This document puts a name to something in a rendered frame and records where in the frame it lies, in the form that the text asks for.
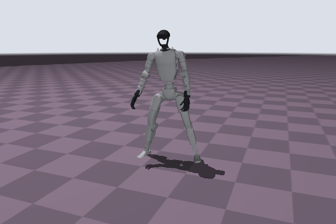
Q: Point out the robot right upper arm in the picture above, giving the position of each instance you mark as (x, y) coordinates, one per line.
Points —
(148, 65)

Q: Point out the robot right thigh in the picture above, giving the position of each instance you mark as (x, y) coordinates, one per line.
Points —
(154, 110)

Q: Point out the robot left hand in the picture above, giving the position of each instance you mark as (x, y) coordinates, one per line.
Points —
(186, 102)

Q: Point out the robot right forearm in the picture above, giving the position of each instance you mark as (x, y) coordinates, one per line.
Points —
(141, 85)

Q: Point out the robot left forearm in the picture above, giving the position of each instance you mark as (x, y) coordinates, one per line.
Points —
(186, 82)

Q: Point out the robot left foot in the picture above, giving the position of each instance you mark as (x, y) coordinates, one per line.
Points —
(197, 158)

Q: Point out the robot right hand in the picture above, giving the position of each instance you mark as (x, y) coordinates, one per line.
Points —
(134, 99)

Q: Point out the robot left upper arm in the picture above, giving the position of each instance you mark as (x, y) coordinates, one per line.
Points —
(182, 61)

